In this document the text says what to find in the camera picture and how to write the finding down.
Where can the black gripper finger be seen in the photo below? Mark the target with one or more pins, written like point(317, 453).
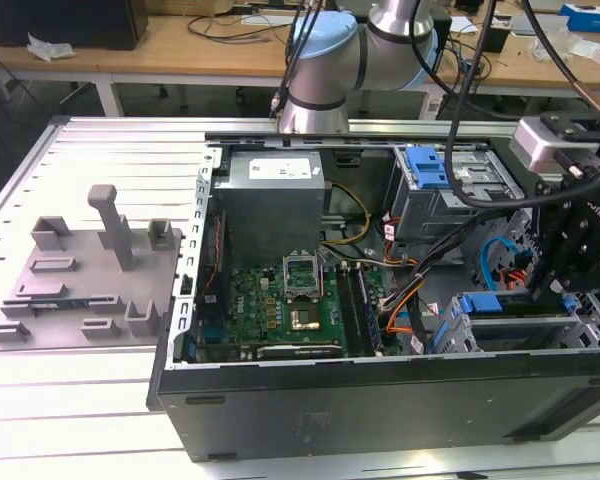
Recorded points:
point(547, 235)
point(590, 280)

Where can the hard disk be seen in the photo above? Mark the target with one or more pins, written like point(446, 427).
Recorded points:
point(480, 301)

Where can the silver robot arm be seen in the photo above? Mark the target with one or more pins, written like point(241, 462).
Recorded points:
point(325, 65)

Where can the grey disk bay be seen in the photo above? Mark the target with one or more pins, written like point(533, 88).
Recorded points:
point(520, 324)

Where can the grey drive cage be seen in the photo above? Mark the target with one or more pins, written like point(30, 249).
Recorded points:
point(430, 210)

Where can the blue plastic latch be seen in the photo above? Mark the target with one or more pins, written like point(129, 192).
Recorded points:
point(430, 170)

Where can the wooden desk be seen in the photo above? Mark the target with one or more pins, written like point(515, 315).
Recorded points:
point(530, 70)
point(180, 55)

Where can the clear plastic bags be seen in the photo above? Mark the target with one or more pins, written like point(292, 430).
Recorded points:
point(580, 47)

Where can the installed RAM stick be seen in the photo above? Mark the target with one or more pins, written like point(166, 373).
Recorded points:
point(370, 315)

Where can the small black box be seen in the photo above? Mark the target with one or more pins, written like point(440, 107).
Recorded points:
point(497, 42)

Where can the blue cardboard box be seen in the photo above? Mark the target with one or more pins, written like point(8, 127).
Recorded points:
point(590, 17)

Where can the black RAM slot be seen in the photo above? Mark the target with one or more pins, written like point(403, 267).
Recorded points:
point(350, 310)

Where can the flat grey box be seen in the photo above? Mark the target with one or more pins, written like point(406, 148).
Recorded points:
point(517, 25)

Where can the black PC case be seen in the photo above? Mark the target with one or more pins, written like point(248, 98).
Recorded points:
point(380, 415)

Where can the CPU socket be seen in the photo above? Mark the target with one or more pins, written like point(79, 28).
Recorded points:
point(305, 320)

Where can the black graphics card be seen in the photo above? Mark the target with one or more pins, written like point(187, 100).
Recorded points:
point(300, 351)

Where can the grey power supply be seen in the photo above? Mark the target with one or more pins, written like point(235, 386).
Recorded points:
point(270, 210)

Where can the green motherboard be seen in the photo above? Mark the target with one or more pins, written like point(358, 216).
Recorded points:
point(252, 305)

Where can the grey parts rack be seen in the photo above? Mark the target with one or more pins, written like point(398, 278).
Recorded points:
point(80, 280)

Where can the RAM stick in rack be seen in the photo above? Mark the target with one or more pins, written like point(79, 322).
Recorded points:
point(55, 303)

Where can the black computer tower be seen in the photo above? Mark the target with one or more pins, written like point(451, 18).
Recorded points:
point(80, 25)

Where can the crumpled plastic bag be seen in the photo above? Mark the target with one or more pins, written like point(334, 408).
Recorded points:
point(50, 47)

